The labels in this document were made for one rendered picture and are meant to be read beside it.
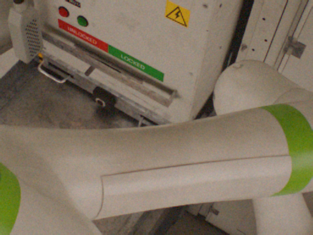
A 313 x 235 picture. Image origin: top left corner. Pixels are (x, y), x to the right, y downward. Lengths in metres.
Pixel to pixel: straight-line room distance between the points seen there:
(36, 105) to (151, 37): 0.47
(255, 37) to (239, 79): 0.43
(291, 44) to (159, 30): 0.31
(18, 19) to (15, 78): 0.31
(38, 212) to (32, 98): 1.11
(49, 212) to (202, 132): 0.24
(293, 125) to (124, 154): 0.22
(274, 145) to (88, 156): 0.21
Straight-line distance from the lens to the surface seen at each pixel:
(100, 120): 1.31
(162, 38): 1.01
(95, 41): 1.17
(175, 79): 1.09
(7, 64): 2.07
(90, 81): 1.30
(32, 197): 0.29
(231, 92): 0.71
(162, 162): 0.45
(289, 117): 0.56
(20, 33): 1.16
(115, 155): 0.43
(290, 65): 1.12
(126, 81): 1.13
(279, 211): 0.92
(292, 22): 1.07
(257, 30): 1.12
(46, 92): 1.38
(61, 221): 0.29
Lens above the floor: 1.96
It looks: 54 degrees down
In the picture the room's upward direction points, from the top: 3 degrees clockwise
